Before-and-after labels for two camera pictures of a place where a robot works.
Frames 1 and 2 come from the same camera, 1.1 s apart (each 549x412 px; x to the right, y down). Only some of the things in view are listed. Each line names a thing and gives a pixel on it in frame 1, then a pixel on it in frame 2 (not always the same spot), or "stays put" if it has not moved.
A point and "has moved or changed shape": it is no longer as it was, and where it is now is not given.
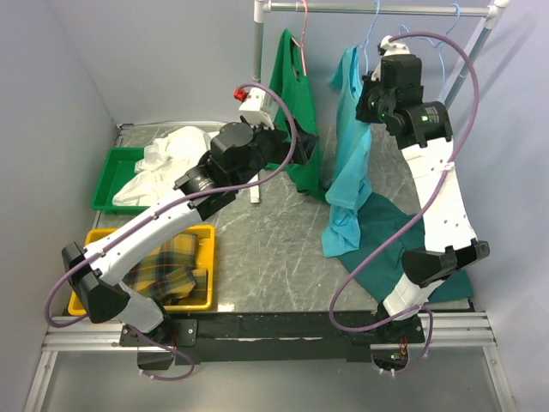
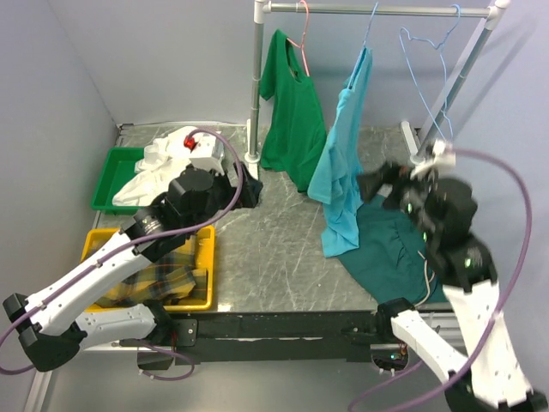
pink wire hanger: x=302 y=41 stays put
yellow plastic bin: x=205 y=253 stays put
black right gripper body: x=372 y=103 -> x=406 y=195
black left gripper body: x=269 y=146 -> x=223 y=193
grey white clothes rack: x=496 y=12 stays put
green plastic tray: x=119 y=166 stays put
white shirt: x=168 y=160 stays put
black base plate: x=269 y=337 stays put
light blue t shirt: x=352 y=187 has moved or changed shape
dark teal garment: x=385 y=234 stays put
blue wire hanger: x=368 y=37 has moved or changed shape
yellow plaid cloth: x=168 y=274 stays put
